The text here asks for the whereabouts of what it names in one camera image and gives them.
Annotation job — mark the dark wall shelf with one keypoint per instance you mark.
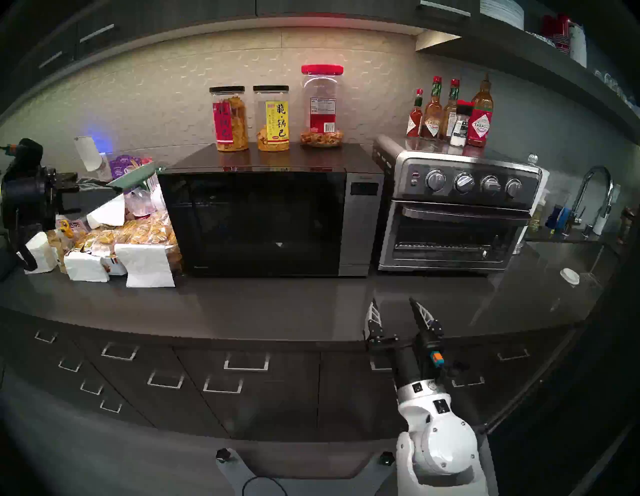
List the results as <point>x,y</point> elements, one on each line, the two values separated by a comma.
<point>525,60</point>

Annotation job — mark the clear jar red lid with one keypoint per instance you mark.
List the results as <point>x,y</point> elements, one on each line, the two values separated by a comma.
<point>321,115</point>

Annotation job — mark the white wall outlet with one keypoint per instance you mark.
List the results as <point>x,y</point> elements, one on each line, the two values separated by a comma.
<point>104,170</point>
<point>616,195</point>

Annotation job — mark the small white sink cup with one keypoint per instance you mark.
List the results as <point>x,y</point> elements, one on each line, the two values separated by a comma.
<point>570,276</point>

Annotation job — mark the black microwave oven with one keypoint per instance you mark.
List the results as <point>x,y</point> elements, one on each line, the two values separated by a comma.
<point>250,225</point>

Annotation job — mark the dark upper cabinet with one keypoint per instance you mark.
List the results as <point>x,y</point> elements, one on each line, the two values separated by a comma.
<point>175,15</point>

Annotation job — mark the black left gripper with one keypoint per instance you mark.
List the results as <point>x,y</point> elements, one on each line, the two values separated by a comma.
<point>27,200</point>

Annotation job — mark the stainless steel sink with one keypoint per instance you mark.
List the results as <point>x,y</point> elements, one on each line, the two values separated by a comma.
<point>565,255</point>

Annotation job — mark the wrapped pastries pile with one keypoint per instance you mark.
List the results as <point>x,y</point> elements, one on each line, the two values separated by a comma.
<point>145,230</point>

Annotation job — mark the light green plate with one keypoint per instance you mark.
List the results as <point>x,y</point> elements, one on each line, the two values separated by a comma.
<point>137,175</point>

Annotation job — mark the white paper bag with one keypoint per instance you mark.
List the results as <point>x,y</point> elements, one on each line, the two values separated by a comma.
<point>107,215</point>

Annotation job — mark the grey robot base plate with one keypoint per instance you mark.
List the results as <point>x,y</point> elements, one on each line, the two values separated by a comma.
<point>350,482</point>

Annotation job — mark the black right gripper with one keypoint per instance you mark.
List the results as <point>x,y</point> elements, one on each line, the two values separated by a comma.
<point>405,367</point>

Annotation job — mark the brown sauce bottle Tabasco label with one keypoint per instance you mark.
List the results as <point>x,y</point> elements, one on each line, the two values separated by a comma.
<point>431,122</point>

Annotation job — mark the brown snack packet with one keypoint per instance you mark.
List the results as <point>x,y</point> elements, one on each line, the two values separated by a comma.
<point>59,250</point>

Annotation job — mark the snack jar pink label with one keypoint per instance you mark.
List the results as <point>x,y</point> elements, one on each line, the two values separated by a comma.
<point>229,125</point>

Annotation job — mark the pink snack packet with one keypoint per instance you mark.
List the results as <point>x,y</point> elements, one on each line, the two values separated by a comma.
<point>75,226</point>

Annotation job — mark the clear dish soap bottle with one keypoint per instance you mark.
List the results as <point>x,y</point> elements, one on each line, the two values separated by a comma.
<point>536,220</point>

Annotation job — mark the white paper towel roll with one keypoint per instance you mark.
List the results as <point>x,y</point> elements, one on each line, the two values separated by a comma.
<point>544,180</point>

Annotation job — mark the clear pink plastic bag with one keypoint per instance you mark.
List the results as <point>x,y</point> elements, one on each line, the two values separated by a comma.
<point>142,206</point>

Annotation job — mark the white napkin stack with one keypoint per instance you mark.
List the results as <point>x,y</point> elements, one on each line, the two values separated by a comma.
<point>42,252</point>

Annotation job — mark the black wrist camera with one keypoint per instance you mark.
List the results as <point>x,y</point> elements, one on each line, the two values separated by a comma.
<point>431,344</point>
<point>25,155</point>

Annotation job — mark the white plate stack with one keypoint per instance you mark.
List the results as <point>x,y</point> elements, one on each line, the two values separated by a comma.
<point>502,12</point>

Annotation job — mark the stainless steel toaster oven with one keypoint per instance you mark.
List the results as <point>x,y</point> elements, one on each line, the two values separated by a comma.
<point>450,235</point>

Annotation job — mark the large white draped napkin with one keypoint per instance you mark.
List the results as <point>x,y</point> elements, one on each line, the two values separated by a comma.
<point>150,270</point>

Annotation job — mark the purple snack bag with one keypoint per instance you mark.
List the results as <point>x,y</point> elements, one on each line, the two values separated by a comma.
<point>122,167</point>

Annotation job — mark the snack jar yellow label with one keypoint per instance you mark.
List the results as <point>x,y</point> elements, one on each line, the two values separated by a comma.
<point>271,125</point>

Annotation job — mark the large orange Tabasco bottle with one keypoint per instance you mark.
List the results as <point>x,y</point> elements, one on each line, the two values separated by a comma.
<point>480,125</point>

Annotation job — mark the small white draped napkin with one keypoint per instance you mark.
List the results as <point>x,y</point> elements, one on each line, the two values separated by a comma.
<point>85,267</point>

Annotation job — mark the silver towel holder knob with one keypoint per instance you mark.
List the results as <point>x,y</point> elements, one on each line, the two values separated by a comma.
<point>532,159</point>

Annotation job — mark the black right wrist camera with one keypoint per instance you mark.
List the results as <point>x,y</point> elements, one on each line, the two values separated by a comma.
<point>431,344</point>

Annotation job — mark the chrome kitchen faucet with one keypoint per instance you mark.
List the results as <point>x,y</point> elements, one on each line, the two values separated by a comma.
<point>598,169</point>

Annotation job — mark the white box French flag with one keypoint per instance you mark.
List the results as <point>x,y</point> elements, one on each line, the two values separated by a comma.
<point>116,266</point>

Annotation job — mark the red cup stack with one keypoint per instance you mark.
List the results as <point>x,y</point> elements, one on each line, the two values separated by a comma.
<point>561,35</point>

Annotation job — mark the black base knob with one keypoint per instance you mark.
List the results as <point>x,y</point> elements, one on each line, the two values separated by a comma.
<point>223,455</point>
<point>386,458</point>

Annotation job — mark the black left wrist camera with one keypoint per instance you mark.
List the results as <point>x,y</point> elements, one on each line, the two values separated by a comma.
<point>25,155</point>

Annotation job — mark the white cup stack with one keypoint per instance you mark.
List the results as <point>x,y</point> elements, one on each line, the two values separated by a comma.
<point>579,45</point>

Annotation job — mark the small red hot sauce bottle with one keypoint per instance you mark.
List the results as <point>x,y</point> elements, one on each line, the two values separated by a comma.
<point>414,125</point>

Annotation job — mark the dark lower drawer cabinet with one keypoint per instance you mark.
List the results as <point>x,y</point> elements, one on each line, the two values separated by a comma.
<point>280,405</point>

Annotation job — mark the white plug-in wall device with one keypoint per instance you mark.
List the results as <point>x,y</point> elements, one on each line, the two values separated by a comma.
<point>89,155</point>

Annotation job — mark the brown bottle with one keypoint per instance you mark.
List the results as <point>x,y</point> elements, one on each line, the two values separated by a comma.
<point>625,225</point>

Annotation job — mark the black countertop appliance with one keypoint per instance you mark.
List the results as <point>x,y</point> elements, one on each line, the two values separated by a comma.
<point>6,265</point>

